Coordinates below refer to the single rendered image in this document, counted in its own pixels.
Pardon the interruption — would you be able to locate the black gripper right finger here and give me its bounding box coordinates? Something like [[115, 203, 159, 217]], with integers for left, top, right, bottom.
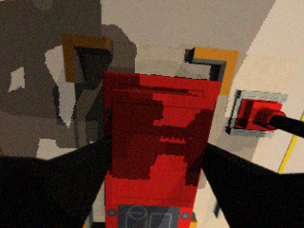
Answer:
[[201, 142, 304, 228]]

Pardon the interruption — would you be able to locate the yellow rectangular outline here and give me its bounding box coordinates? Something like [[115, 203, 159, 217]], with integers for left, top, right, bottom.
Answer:
[[277, 113, 304, 174]]

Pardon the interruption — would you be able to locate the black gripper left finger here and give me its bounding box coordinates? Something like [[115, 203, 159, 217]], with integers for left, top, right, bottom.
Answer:
[[0, 135, 112, 228]]

